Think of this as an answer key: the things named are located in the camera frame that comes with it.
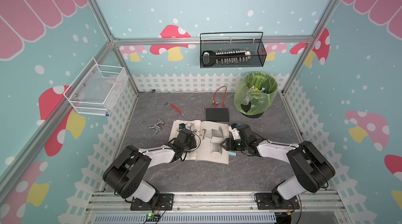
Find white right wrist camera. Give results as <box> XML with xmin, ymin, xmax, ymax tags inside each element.
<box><xmin>229</xmin><ymin>123</ymin><xmax>241</xmax><ymax>140</ymax></box>

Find small metal clamp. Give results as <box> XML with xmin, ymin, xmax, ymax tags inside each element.
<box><xmin>148</xmin><ymin>118</ymin><xmax>165</xmax><ymax>136</ymax></box>

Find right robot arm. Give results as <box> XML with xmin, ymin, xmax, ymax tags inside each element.
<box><xmin>220</xmin><ymin>124</ymin><xmax>336</xmax><ymax>204</ymax></box>

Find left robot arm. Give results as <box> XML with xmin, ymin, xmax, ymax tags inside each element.
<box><xmin>103</xmin><ymin>129</ymin><xmax>201</xmax><ymax>205</ymax></box>

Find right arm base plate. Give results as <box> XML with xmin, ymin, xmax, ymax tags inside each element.
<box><xmin>254</xmin><ymin>192</ymin><xmax>300</xmax><ymax>211</ymax></box>

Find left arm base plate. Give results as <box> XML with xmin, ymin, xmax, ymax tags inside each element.
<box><xmin>130</xmin><ymin>193</ymin><xmax>175</xmax><ymax>211</ymax></box>

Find green bagged trash bin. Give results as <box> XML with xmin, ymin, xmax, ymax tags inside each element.
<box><xmin>234</xmin><ymin>72</ymin><xmax>278</xmax><ymax>118</ymax></box>

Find black flat box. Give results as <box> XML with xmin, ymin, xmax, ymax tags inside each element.
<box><xmin>205</xmin><ymin>108</ymin><xmax>230</xmax><ymax>122</ymax></box>

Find white wire wall basket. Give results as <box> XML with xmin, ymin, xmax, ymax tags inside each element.
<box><xmin>63</xmin><ymin>59</ymin><xmax>128</xmax><ymax>117</ymax></box>

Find red cable loop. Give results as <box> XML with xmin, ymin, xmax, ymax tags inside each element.
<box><xmin>213</xmin><ymin>85</ymin><xmax>228</xmax><ymax>109</ymax></box>

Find green circuit board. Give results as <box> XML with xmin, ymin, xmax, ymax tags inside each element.
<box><xmin>145</xmin><ymin>213</ymin><xmax>161</xmax><ymax>223</ymax></box>

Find red handled tool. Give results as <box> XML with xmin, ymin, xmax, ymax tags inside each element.
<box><xmin>164</xmin><ymin>102</ymin><xmax>185</xmax><ymax>117</ymax></box>

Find grey slotted cable duct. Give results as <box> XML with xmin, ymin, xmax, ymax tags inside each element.
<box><xmin>93</xmin><ymin>212</ymin><xmax>277</xmax><ymax>224</ymax></box>

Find sketch drawing book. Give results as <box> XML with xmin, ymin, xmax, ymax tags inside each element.
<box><xmin>170</xmin><ymin>120</ymin><xmax>229</xmax><ymax>164</ymax></box>

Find black wire wall basket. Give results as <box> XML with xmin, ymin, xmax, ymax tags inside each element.
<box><xmin>200</xmin><ymin>32</ymin><xmax>267</xmax><ymax>68</ymax></box>

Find black socket bit holder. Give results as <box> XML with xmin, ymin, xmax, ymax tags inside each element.
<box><xmin>200</xmin><ymin>50</ymin><xmax>251</xmax><ymax>67</ymax></box>

